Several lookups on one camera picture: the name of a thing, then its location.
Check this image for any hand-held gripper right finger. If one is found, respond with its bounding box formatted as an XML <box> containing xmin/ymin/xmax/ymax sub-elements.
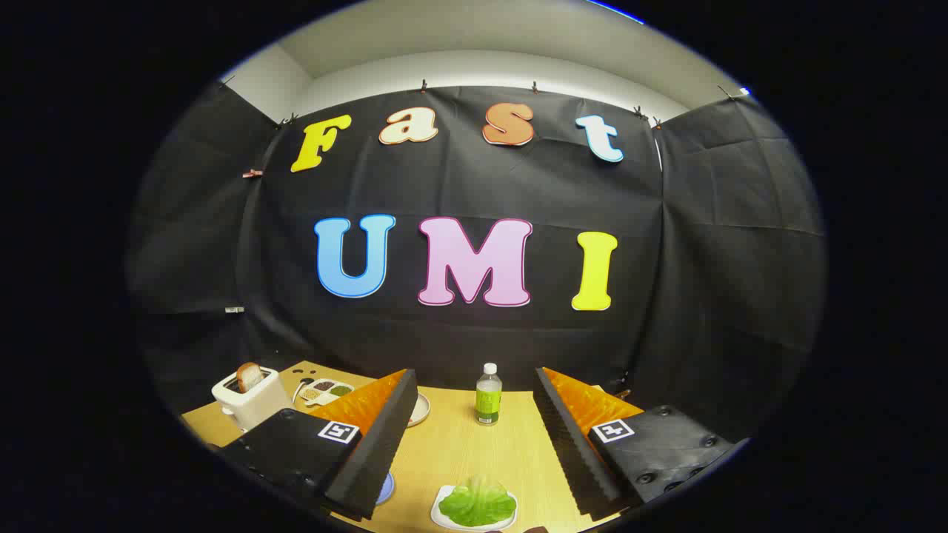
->
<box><xmin>533</xmin><ymin>366</ymin><xmax>734</xmax><ymax>523</ymax></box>

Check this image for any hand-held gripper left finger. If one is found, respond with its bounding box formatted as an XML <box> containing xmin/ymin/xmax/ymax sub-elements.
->
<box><xmin>220</xmin><ymin>369</ymin><xmax>419</xmax><ymax>521</ymax></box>

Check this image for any green lettuce leaf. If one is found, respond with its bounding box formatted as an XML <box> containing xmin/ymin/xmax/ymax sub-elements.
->
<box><xmin>438</xmin><ymin>477</ymin><xmax>518</xmax><ymax>528</ymax></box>

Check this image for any white divided condiment tray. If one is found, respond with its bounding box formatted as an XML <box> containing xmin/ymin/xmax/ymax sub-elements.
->
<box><xmin>298</xmin><ymin>378</ymin><xmax>355</xmax><ymax>406</ymax></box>

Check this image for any square white plate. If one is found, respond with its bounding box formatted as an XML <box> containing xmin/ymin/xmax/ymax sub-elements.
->
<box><xmin>431</xmin><ymin>485</ymin><xmax>518</xmax><ymax>532</ymax></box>

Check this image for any green label water bottle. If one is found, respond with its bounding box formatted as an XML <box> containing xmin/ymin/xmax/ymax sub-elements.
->
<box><xmin>475</xmin><ymin>363</ymin><xmax>503</xmax><ymax>426</ymax></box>

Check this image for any white toaster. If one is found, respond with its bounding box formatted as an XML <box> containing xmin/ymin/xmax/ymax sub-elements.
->
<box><xmin>212</xmin><ymin>368</ymin><xmax>293</xmax><ymax>432</ymax></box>

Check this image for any black backdrop cloth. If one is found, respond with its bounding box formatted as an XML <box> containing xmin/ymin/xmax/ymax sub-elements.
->
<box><xmin>126</xmin><ymin>81</ymin><xmax>827</xmax><ymax>445</ymax></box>

